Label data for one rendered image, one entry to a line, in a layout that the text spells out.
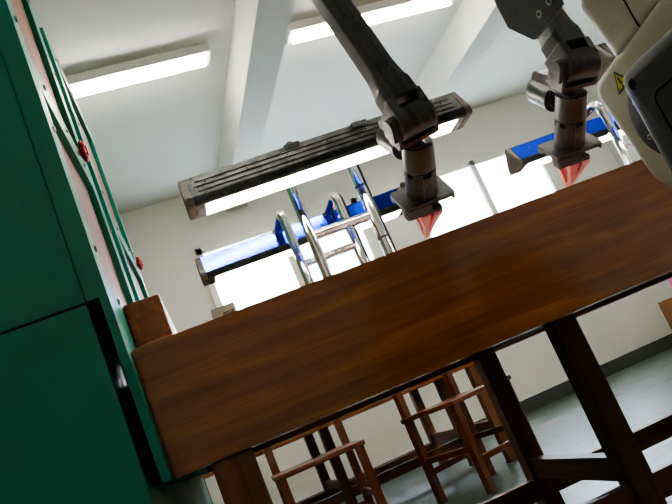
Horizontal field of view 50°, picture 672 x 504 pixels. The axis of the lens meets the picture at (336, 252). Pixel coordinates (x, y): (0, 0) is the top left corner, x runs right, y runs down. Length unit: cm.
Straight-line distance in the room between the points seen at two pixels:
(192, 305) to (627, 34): 586
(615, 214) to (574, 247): 9
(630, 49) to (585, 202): 43
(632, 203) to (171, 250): 565
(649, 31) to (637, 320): 706
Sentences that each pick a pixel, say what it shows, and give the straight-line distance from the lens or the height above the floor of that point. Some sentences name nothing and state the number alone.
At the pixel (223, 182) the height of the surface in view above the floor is 107.
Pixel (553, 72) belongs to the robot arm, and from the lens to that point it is 138.
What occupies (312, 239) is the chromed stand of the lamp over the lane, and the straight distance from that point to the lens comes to 159.
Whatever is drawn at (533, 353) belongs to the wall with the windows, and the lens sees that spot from 718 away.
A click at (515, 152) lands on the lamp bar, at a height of 109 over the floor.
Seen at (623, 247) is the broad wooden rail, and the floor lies 64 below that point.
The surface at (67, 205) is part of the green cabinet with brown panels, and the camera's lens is 108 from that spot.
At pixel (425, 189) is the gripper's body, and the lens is 129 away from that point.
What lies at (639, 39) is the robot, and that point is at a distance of 83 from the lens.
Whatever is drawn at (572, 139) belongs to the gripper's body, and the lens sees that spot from 143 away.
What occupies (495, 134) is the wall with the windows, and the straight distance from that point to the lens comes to 782.
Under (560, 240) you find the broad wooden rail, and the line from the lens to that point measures 119.
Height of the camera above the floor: 56
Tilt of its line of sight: 12 degrees up
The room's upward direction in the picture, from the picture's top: 23 degrees counter-clockwise
